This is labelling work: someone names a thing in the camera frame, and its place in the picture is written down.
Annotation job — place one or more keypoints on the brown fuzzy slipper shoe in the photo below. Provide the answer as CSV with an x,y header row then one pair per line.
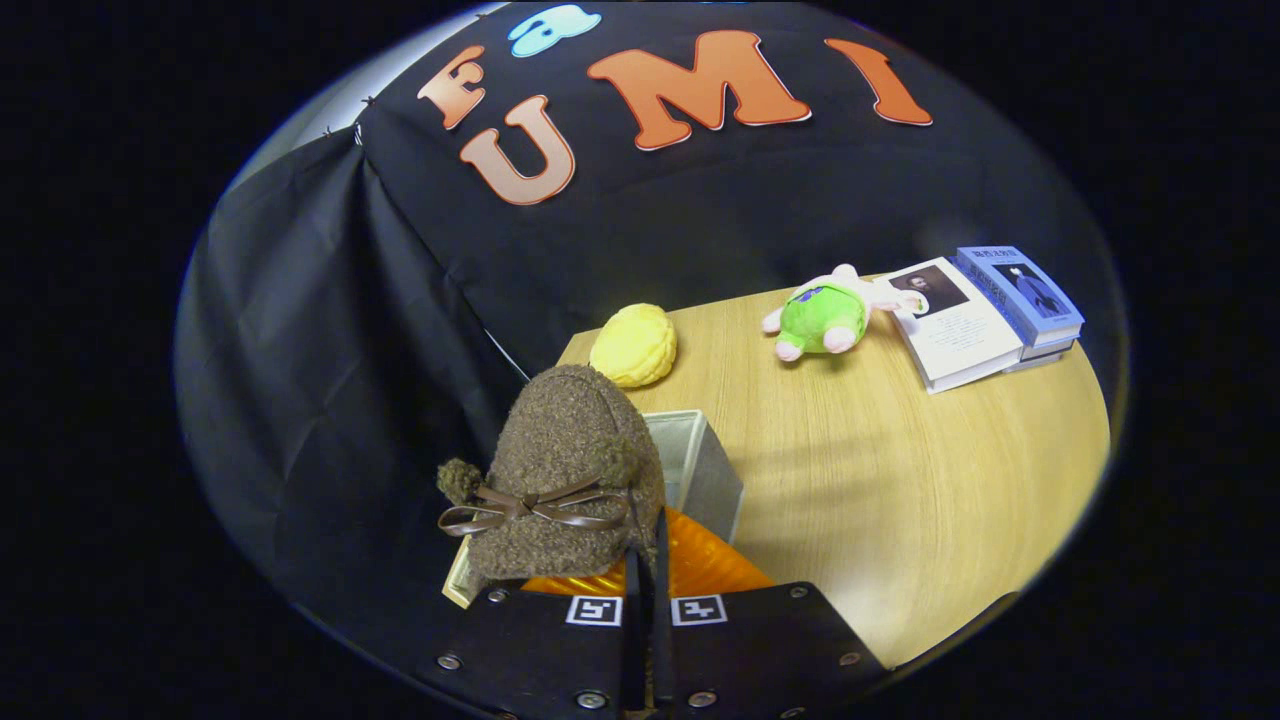
x,y
570,440

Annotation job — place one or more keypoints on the white open book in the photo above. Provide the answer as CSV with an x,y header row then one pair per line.
x,y
960,335

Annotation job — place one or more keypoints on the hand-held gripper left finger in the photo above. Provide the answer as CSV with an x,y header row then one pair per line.
x,y
530,650

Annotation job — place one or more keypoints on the yellow plush toy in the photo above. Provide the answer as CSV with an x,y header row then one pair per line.
x,y
633,347

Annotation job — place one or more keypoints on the beige storage box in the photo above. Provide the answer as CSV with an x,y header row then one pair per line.
x,y
705,475

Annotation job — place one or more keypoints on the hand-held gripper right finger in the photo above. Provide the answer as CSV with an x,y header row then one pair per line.
x,y
770,645

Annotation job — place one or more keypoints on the thin blue and white book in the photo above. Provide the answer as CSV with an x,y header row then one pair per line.
x,y
1045,352

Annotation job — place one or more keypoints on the green and pink plush toy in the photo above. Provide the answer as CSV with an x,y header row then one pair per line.
x,y
822,318

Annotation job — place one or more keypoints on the black backdrop cloth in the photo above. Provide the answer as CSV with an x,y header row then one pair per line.
x,y
300,350

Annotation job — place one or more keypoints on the blue cover book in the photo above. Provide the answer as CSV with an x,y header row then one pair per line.
x,y
1030,292

